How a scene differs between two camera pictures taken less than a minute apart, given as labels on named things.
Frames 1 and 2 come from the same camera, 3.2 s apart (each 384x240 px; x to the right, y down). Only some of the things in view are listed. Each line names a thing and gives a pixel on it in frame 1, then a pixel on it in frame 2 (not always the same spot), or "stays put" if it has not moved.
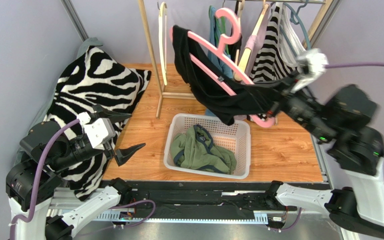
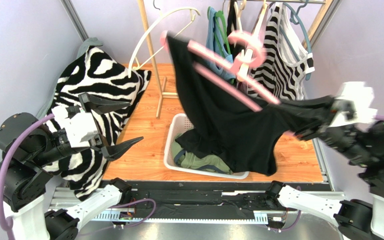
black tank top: x=229 y=95 to x=222 y=122
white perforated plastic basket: x=235 y=138 to x=178 y=123
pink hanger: x=220 y=54 to x=246 y=76
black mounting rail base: x=228 y=201 stays put
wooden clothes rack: x=158 y=96 stays put
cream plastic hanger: x=163 y=39 to x=133 y=52
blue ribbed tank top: x=225 y=70 stays put
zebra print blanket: x=94 y=91 stays put
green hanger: x=220 y=28 stays put
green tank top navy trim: x=196 y=150 stays put
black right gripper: x=286 y=98 to x=327 y=120
